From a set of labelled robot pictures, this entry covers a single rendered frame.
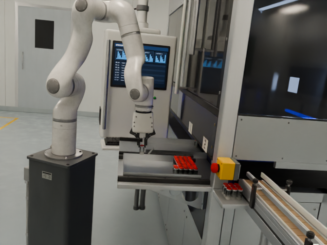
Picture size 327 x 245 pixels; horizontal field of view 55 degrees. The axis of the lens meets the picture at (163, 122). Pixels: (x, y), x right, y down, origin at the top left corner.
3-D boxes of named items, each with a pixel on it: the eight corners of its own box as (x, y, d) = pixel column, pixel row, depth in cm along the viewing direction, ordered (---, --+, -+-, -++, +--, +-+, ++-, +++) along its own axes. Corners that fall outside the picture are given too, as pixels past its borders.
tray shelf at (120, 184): (194, 146, 204) (194, 143, 204) (228, 192, 136) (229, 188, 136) (119, 141, 197) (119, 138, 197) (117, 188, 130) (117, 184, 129)
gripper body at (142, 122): (154, 108, 152) (153, 131, 154) (132, 107, 151) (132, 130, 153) (154, 111, 145) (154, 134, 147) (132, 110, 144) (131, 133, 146)
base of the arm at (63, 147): (36, 155, 159) (36, 119, 155) (60, 147, 177) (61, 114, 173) (67, 163, 153) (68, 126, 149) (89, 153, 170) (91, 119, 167)
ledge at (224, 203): (244, 195, 135) (244, 191, 135) (256, 209, 123) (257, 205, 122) (212, 194, 133) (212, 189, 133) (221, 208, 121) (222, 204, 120)
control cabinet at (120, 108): (161, 133, 253) (171, 32, 237) (168, 140, 235) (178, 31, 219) (98, 131, 240) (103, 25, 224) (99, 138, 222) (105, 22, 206)
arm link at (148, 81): (148, 107, 141) (155, 104, 150) (149, 77, 139) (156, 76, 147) (131, 105, 144) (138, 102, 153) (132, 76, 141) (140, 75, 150)
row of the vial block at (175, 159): (176, 164, 159) (177, 155, 158) (182, 178, 142) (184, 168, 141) (172, 164, 159) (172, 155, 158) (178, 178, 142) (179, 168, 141)
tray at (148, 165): (188, 162, 164) (189, 156, 164) (200, 182, 139) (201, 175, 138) (122, 159, 160) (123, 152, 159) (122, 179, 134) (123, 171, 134)
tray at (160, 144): (196, 145, 199) (196, 139, 198) (206, 158, 174) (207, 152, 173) (142, 142, 194) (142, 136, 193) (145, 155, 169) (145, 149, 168)
